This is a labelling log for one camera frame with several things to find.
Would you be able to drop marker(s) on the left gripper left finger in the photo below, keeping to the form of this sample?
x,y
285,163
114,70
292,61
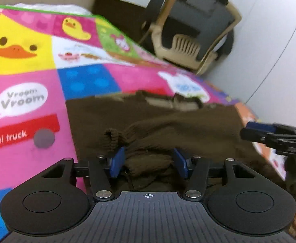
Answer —
x,y
117,162

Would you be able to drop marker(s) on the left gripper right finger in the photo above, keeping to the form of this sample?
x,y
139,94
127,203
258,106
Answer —
x,y
182,162

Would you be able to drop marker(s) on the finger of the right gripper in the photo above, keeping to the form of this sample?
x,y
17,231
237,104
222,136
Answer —
x,y
272,137
260,126

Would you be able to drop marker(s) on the dark brown knit sweater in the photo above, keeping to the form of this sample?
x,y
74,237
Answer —
x,y
150,127

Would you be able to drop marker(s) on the colourful cartoon play mat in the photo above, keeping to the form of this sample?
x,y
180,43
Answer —
x,y
47,194

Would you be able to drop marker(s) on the beige mesh office chair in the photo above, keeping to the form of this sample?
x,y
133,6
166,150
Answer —
x,y
189,33

